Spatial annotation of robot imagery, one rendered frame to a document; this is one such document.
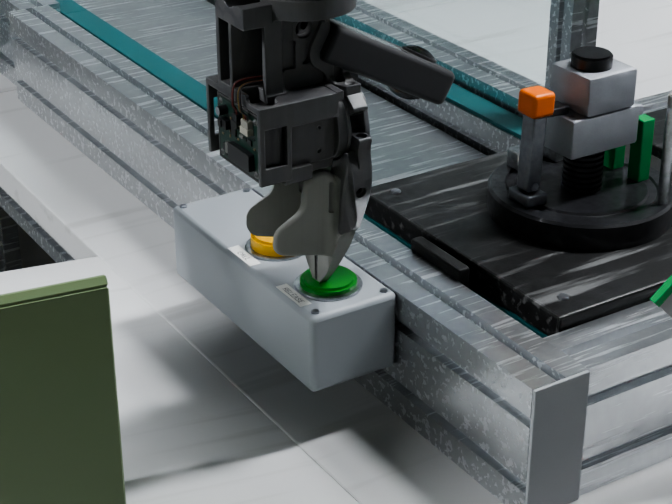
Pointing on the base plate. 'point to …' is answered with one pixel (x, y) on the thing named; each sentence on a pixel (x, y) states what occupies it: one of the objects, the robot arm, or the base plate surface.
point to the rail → (38, 95)
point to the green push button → (345, 282)
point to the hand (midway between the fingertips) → (328, 260)
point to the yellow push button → (263, 245)
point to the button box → (283, 296)
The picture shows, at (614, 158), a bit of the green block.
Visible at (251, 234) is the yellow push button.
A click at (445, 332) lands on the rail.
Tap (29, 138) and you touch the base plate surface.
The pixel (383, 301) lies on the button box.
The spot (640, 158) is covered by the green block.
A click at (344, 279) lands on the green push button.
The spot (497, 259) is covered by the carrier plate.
